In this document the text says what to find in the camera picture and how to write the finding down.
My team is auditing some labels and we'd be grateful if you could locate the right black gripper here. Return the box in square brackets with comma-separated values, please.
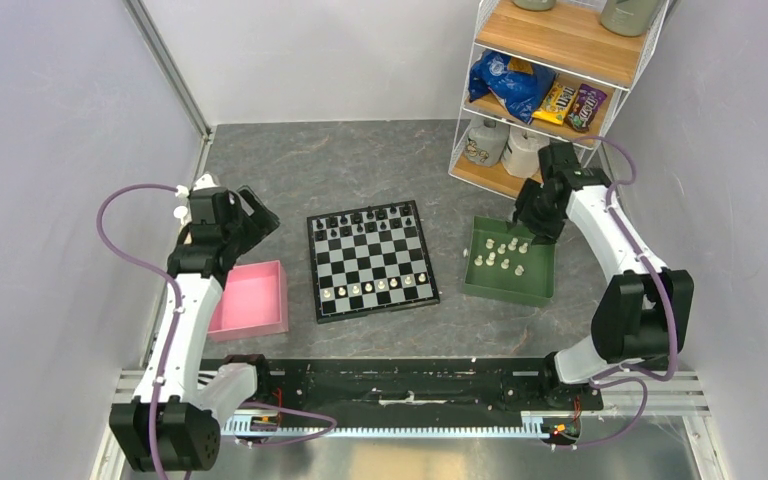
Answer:
[504, 177, 568, 246]

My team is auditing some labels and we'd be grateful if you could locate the green plastic tray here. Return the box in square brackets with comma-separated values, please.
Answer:
[463, 216, 555, 308]

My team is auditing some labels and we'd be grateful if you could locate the pink plastic tray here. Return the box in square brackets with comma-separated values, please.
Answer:
[207, 260, 289, 342]

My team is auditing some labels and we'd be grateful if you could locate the black white chessboard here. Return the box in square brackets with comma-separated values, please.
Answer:
[306, 200, 440, 324]

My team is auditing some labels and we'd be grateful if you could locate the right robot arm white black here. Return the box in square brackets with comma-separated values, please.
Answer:
[508, 142, 694, 409]

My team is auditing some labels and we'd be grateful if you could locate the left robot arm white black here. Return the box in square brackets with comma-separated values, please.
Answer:
[99, 186, 280, 479]

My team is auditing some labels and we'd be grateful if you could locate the white paper roll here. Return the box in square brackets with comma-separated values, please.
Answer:
[501, 127, 550, 179]

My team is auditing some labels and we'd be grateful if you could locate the beige pump bottle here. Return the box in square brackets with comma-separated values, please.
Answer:
[173, 205, 192, 245]

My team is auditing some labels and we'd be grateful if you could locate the white jug with label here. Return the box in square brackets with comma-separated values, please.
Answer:
[464, 118, 510, 167]

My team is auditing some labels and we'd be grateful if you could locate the yellow candy bag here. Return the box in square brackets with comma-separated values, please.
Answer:
[532, 81, 578, 125]

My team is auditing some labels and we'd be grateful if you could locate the brown candy bag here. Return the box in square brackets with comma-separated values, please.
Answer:
[564, 83, 608, 132]

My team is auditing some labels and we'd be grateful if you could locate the blue snack bag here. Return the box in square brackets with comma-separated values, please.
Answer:
[467, 50, 557, 124]

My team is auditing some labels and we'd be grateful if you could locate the grey green bottle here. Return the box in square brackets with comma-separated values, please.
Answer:
[599, 0, 662, 37]

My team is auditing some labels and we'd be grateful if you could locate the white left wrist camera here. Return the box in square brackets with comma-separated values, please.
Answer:
[175, 173, 219, 199]

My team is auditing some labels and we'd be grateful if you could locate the white wire wooden shelf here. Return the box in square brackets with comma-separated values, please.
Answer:
[448, 0, 672, 198]

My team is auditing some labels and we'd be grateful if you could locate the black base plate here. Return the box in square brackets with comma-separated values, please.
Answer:
[252, 356, 604, 427]

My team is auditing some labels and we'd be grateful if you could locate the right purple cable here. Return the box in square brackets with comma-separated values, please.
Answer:
[579, 135, 681, 452]

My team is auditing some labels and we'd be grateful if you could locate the grey cable duct strip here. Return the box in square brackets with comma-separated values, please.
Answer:
[220, 411, 581, 441]

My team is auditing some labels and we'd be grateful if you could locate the aluminium corner rail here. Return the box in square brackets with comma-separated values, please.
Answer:
[123, 0, 213, 139]

